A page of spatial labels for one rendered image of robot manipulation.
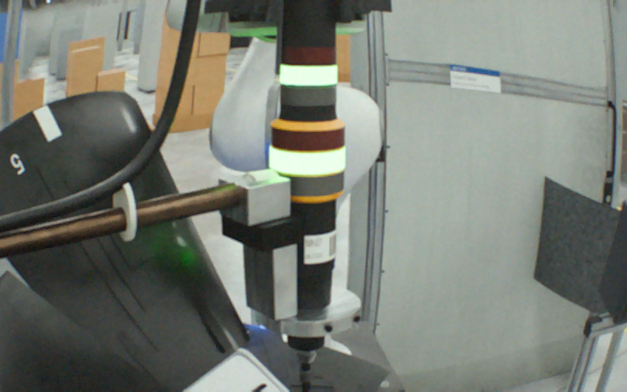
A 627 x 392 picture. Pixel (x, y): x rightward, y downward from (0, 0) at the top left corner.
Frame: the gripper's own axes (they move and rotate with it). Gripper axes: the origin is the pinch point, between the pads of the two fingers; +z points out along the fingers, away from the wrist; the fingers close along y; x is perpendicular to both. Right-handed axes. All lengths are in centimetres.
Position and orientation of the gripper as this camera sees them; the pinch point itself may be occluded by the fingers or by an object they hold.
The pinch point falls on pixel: (306, 1)
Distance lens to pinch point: 47.1
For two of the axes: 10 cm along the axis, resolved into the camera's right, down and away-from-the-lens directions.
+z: 1.3, 2.5, -9.6
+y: -9.9, 0.2, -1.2
